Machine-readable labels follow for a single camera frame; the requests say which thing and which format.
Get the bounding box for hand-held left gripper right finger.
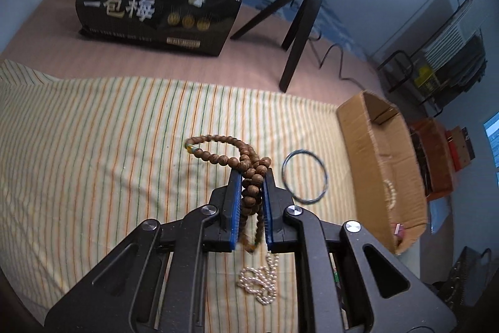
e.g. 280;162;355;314
262;174;457;333

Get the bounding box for cardboard box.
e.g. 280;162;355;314
336;91;429;256

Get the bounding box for striped cloth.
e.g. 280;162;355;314
0;60;394;333

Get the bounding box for black clothes rack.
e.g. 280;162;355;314
376;0;488;119

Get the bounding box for white pearl necklace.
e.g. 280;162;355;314
237;252;279;306

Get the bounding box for window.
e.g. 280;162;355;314
483;110;499;185

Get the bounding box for green jade red cord bracelet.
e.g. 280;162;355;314
331;255;346;314

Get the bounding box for dark hanging clothes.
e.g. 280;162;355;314
460;32;488;88

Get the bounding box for black tripod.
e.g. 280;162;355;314
230;0;338;92

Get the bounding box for wooden bead necklace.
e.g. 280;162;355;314
184;134;274;253

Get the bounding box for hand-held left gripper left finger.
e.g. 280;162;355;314
44;168;244;333

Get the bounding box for dark bag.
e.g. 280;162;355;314
448;247;496;310

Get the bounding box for yellow crate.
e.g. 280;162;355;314
413;66;437;90

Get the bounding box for striped towel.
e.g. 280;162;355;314
423;21;474;62

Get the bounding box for tan bed sheet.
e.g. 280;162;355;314
0;0;386;111

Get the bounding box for black power cable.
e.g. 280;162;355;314
316;43;377;89

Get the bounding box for cream bead bracelet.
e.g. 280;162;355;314
384;179;398;213

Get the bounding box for dark blue bangle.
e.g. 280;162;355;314
281;149;327;204

